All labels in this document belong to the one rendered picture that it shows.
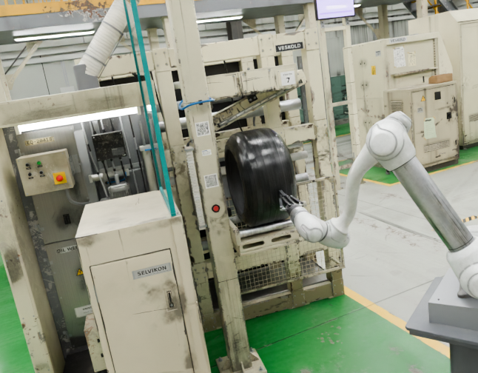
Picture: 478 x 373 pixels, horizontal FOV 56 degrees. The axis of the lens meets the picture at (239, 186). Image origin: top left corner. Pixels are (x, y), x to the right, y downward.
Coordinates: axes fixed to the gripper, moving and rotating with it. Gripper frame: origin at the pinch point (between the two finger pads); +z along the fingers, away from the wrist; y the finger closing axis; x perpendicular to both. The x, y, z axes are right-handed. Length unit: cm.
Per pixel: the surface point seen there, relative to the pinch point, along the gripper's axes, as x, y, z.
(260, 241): 34.2, 10.6, 11.7
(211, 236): 26.3, 37.3, 16.4
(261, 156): -18.2, 6.0, 13.2
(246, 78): -47, -3, 63
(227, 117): -23, 9, 70
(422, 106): 105, -338, 333
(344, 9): -33, -238, 383
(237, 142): -22.7, 14.7, 27.0
